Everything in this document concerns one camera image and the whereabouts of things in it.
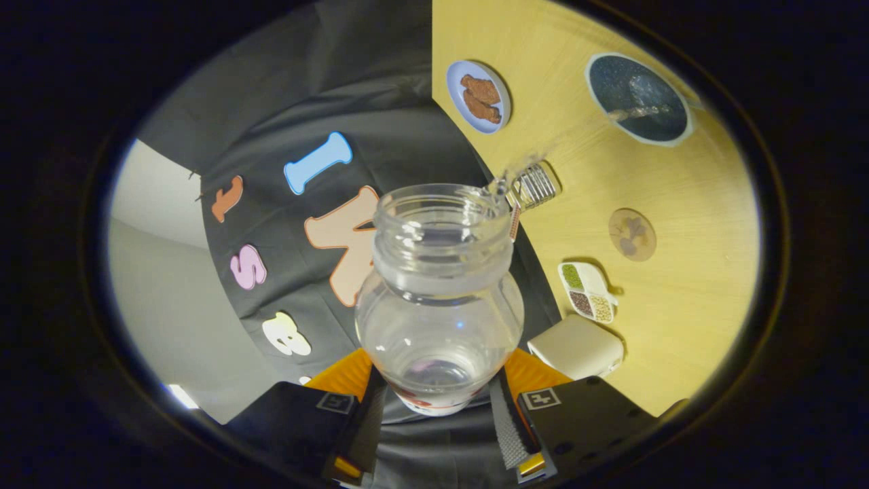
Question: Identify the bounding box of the brown meat piece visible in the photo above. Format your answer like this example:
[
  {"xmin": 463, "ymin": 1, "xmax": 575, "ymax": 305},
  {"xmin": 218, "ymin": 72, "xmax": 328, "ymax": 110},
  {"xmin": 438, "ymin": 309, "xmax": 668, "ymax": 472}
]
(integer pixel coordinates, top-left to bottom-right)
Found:
[
  {"xmin": 463, "ymin": 90, "xmax": 502, "ymax": 124},
  {"xmin": 460, "ymin": 74, "xmax": 502, "ymax": 105}
]

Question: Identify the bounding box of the small blue plate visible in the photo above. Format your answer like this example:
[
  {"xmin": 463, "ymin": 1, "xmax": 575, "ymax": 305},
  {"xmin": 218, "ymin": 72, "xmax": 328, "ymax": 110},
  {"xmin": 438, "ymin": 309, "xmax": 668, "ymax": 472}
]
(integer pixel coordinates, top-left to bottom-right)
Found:
[{"xmin": 446, "ymin": 60, "xmax": 511, "ymax": 134}]

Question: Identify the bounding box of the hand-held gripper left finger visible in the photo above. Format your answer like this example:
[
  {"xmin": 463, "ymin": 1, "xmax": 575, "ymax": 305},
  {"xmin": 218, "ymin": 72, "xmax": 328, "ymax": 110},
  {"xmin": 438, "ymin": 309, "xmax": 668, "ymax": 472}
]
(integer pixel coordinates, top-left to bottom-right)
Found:
[{"xmin": 227, "ymin": 348, "xmax": 388, "ymax": 486}]

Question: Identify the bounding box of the ribbed clear glass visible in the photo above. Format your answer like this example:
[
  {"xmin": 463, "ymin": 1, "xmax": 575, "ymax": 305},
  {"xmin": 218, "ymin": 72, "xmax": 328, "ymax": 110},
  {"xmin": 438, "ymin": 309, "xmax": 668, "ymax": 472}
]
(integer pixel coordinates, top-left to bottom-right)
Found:
[{"xmin": 506, "ymin": 163, "xmax": 559, "ymax": 211}]

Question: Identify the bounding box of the clear juice bottle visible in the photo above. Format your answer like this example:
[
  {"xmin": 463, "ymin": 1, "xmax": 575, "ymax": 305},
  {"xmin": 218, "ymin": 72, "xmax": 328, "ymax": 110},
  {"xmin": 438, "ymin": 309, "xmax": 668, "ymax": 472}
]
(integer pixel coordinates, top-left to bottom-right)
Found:
[{"xmin": 354, "ymin": 183, "xmax": 525, "ymax": 416}]

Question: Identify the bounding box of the white and blue cup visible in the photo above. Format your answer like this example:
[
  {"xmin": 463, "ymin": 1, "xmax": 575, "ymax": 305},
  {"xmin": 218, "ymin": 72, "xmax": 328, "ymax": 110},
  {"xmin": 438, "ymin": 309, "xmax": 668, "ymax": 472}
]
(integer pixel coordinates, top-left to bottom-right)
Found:
[{"xmin": 585, "ymin": 52, "xmax": 695, "ymax": 147}]

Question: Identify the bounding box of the white divided grain dish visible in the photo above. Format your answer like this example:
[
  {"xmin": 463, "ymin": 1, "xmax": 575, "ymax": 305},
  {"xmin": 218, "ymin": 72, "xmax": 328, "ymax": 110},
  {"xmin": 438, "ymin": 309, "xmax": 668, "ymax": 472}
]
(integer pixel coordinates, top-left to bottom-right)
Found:
[{"xmin": 558, "ymin": 261, "xmax": 618, "ymax": 325}]

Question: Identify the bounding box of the light wooden table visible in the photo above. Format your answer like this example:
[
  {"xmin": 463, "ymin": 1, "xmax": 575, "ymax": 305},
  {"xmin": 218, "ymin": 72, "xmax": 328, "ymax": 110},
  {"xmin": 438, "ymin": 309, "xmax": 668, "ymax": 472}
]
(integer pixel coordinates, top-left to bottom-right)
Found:
[{"xmin": 432, "ymin": 0, "xmax": 761, "ymax": 416}]

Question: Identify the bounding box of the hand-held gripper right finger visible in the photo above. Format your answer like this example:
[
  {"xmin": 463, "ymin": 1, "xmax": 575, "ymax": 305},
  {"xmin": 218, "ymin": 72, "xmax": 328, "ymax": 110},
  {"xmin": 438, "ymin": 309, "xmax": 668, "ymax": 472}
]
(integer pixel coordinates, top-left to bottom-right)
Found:
[{"xmin": 489, "ymin": 348, "xmax": 658, "ymax": 485}]

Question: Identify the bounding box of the round brown coaster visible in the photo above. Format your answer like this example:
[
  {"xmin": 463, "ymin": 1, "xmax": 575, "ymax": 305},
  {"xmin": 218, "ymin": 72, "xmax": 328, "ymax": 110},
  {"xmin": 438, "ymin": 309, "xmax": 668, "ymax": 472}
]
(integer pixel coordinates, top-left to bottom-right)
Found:
[{"xmin": 608, "ymin": 208, "xmax": 657, "ymax": 262}]

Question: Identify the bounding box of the white toaster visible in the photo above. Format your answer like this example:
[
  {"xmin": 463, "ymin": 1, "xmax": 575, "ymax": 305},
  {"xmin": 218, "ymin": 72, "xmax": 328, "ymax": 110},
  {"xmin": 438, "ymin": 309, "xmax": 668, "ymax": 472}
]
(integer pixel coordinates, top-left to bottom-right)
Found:
[{"xmin": 528, "ymin": 314, "xmax": 624, "ymax": 381}]

